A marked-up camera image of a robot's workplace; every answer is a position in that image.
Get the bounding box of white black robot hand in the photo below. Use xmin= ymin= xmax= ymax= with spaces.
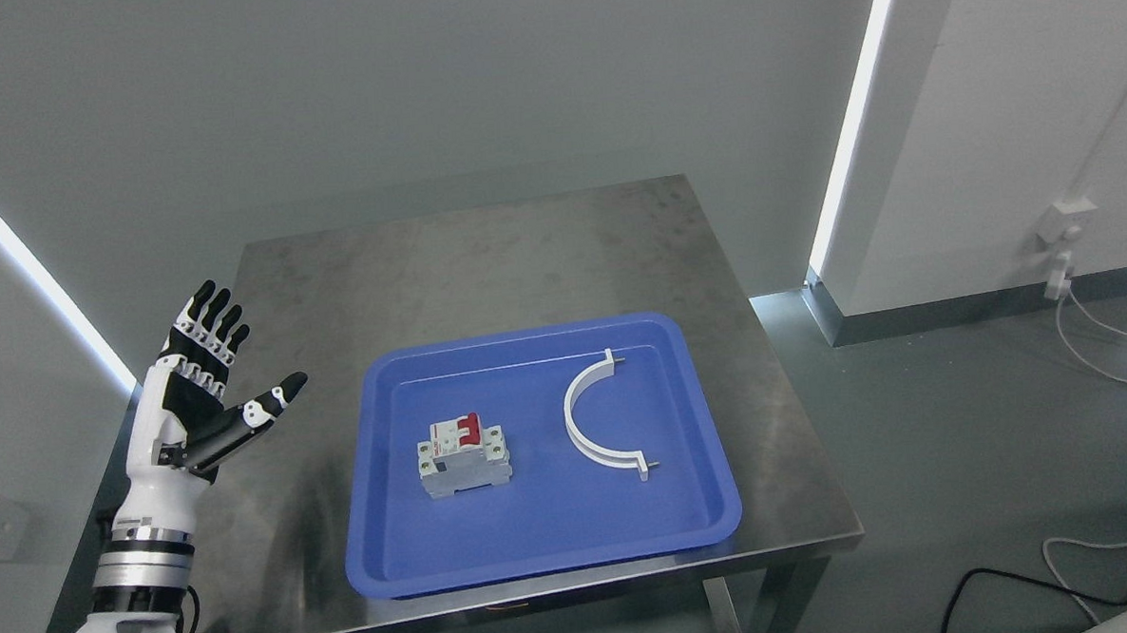
xmin=113 ymin=279 xmax=309 ymax=534

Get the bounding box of white red circuit breaker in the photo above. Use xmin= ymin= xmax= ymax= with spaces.
xmin=416 ymin=412 xmax=513 ymax=499

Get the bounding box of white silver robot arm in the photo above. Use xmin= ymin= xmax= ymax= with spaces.
xmin=74 ymin=518 xmax=196 ymax=633

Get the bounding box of stainless steel table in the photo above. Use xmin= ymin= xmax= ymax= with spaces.
xmin=9 ymin=167 xmax=869 ymax=633

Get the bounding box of blue plastic tray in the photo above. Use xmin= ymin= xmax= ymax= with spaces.
xmin=345 ymin=312 xmax=742 ymax=600

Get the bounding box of white curved pipe clamp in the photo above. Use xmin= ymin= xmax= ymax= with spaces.
xmin=562 ymin=348 xmax=659 ymax=485

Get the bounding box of white wall socket plug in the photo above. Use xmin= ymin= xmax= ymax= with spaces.
xmin=1035 ymin=197 xmax=1098 ymax=301

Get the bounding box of black cable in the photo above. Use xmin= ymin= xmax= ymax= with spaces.
xmin=937 ymin=561 xmax=1127 ymax=633

